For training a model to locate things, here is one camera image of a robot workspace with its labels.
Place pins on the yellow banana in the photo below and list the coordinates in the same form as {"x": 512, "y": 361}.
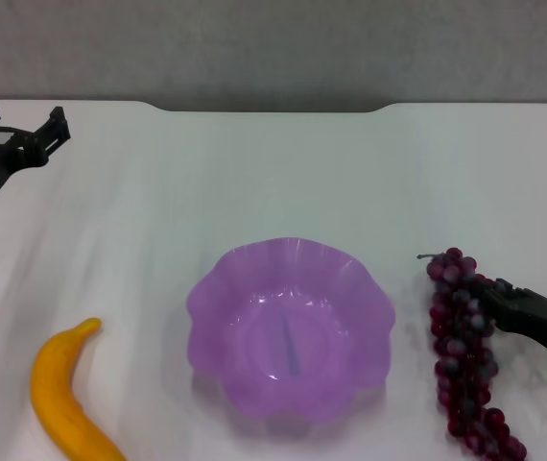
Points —
{"x": 60, "y": 394}

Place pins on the dark red grape bunch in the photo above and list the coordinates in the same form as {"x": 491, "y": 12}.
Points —
{"x": 460, "y": 346}

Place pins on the purple wavy plastic bowl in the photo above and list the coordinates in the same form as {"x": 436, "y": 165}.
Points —
{"x": 288, "y": 331}

